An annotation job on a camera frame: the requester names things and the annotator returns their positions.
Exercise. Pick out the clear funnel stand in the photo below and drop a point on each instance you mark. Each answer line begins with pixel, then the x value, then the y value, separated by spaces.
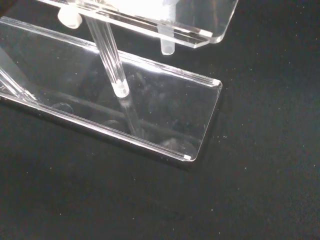
pixel 112 82

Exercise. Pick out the black cloth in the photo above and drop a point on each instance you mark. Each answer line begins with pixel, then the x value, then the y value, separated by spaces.
pixel 250 150

